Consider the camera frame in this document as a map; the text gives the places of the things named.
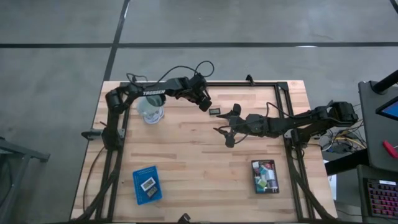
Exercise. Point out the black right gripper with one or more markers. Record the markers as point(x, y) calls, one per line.
point(239, 124)

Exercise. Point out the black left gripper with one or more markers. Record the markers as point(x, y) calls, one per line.
point(196, 91)

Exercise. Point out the black LCD thermometer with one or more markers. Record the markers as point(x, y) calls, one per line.
point(214, 111)

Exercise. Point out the small white USB charger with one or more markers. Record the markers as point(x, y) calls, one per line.
point(255, 165)

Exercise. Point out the pink USB wall charger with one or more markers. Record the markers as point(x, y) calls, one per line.
point(268, 164)

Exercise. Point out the blue USB wall charger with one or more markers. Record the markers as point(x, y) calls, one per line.
point(263, 170)

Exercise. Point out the large white charger block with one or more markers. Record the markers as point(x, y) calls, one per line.
point(270, 175)

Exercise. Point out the green USB wall charger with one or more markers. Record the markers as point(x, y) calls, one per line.
point(262, 183)

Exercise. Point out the teal USB wall charger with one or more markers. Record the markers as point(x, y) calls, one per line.
point(258, 188)

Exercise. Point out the purple USB wall charger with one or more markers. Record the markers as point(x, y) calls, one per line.
point(273, 184)

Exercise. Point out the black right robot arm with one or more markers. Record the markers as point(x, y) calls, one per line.
point(295, 123)

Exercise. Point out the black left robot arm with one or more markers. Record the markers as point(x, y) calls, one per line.
point(155, 92)

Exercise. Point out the grey metal mounting plate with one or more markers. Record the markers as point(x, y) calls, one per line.
point(288, 134)

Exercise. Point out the black plastic basket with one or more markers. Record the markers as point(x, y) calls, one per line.
point(253, 186)

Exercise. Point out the white paper sheet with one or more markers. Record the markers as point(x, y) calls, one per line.
point(332, 183)

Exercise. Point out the blue plastic basket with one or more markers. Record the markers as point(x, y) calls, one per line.
point(138, 196)

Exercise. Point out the grey operator desk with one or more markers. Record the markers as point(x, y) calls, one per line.
point(373, 130)

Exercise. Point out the black desk pole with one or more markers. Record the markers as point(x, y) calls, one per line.
point(385, 82)

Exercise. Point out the red hand tool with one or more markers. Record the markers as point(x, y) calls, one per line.
point(390, 149)

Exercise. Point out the tablet screen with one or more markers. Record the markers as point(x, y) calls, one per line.
point(392, 111)

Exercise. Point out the backlit keyboard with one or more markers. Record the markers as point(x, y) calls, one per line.
point(382, 200)

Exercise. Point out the grey metal table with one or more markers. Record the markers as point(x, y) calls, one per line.
point(21, 152)

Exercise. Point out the black aluminium table frame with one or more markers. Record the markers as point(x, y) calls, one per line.
point(248, 84)

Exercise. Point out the black frame clamp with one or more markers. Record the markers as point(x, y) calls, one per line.
point(249, 79)

